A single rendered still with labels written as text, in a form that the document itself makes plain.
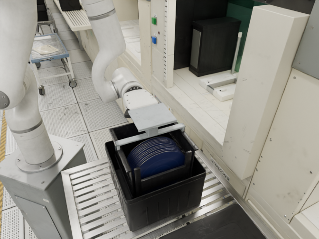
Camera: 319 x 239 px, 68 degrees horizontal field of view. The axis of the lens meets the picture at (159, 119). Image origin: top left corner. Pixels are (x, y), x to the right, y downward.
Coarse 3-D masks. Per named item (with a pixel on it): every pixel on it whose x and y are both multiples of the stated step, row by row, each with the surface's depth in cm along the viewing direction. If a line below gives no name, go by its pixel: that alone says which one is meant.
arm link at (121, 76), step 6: (114, 72) 91; (120, 72) 89; (126, 72) 89; (114, 78) 87; (120, 78) 86; (126, 78) 85; (132, 78) 85; (114, 84) 85; (120, 84) 84; (120, 90) 84; (120, 96) 87
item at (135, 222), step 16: (112, 144) 89; (112, 160) 94; (112, 176) 90; (192, 176) 88; (128, 192) 89; (160, 192) 71; (176, 192) 75; (192, 192) 79; (128, 208) 70; (144, 208) 73; (160, 208) 77; (176, 208) 81; (128, 224) 78; (144, 224) 78
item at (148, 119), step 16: (128, 112) 72; (144, 112) 71; (160, 112) 71; (112, 128) 80; (128, 128) 83; (144, 128) 66; (160, 128) 90; (176, 128) 78; (128, 144) 88; (192, 144) 75; (192, 160) 76; (128, 176) 72; (160, 176) 74; (176, 176) 77
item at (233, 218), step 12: (216, 216) 71; (228, 216) 71; (240, 216) 71; (180, 228) 68; (192, 228) 68; (204, 228) 68; (216, 228) 68; (228, 228) 68; (240, 228) 68; (252, 228) 68
